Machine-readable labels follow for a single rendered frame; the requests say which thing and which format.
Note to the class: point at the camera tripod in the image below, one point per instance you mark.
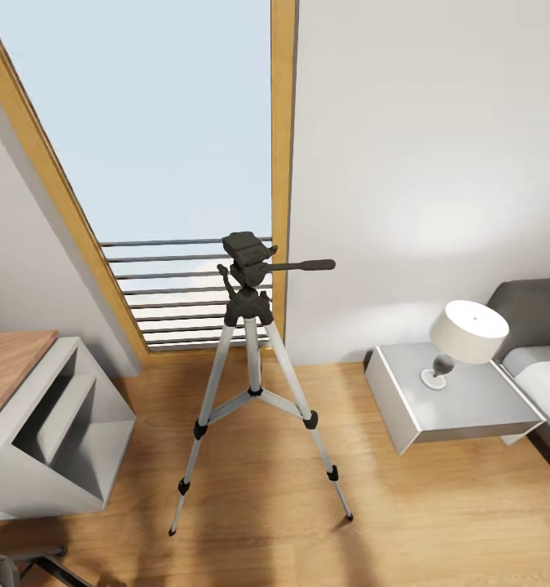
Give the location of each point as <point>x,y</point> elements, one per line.
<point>249,269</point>

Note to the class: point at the taboret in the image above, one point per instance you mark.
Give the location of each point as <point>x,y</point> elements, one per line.
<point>10,576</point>

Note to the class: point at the desk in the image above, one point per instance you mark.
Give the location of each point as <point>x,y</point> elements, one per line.
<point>64,427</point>

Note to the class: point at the nightstand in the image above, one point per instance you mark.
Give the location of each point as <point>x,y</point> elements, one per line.
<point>477,401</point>

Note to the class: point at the bed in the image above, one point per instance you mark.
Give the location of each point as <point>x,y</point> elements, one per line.
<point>524,356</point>

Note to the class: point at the fixed window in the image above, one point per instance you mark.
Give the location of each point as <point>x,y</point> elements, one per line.
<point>159,127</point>

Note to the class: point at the table lamp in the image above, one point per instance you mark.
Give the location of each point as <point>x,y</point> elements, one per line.
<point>459,344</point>

